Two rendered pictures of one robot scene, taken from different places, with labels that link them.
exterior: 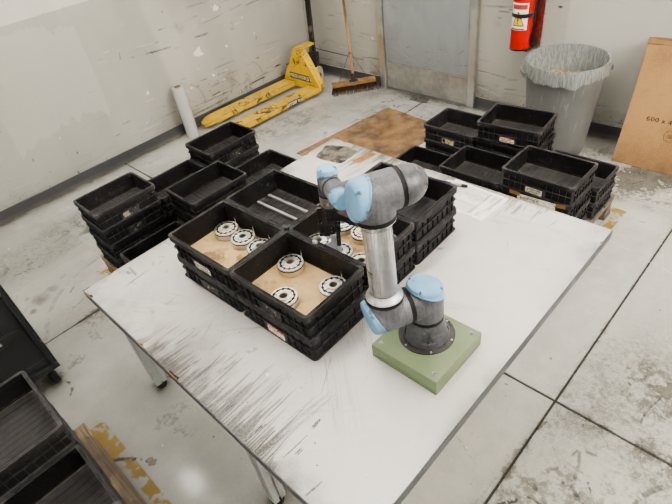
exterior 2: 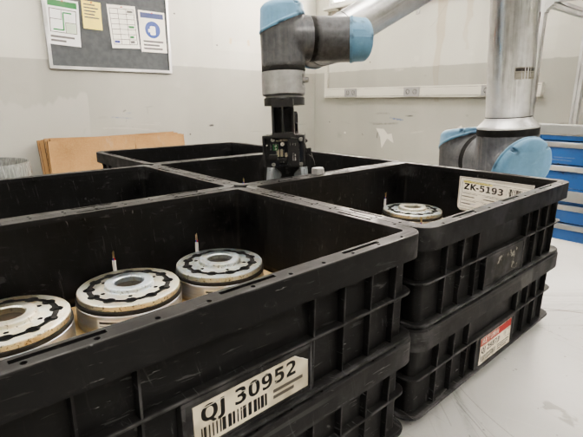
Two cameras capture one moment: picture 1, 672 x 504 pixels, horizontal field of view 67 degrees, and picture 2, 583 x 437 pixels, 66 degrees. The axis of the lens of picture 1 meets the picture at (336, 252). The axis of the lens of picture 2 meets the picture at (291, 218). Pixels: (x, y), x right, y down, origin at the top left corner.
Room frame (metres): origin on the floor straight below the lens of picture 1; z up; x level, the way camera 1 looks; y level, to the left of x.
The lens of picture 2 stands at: (1.54, 0.80, 1.05)
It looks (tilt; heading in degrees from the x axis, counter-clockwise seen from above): 15 degrees down; 271
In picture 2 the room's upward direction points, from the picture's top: straight up
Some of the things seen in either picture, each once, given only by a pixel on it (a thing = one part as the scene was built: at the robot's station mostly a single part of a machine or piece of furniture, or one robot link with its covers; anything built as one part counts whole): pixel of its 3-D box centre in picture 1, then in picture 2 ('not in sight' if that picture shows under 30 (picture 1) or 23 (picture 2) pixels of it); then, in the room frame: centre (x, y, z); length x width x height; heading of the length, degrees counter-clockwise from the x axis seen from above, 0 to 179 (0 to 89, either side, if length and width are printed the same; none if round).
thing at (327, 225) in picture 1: (329, 218); (284, 133); (1.56, 0.00, 0.99); 0.09 x 0.08 x 0.12; 87
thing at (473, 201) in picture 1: (466, 198); not in sight; (1.95, -0.64, 0.70); 0.33 x 0.23 x 0.01; 41
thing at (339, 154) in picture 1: (335, 152); not in sight; (2.58, -0.08, 0.71); 0.22 x 0.19 x 0.01; 41
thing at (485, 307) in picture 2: (303, 303); (404, 290); (1.37, 0.15, 0.76); 0.40 x 0.30 x 0.12; 42
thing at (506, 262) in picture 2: (298, 282); (409, 225); (1.37, 0.15, 0.87); 0.40 x 0.30 x 0.11; 42
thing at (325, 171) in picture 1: (328, 181); (284, 37); (1.56, -0.01, 1.15); 0.09 x 0.08 x 0.11; 15
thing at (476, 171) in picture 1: (479, 187); not in sight; (2.58, -0.93, 0.31); 0.40 x 0.30 x 0.34; 41
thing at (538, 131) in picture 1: (513, 150); not in sight; (2.84, -1.23, 0.37); 0.42 x 0.34 x 0.46; 41
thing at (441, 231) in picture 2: (295, 272); (411, 191); (1.37, 0.15, 0.92); 0.40 x 0.30 x 0.02; 42
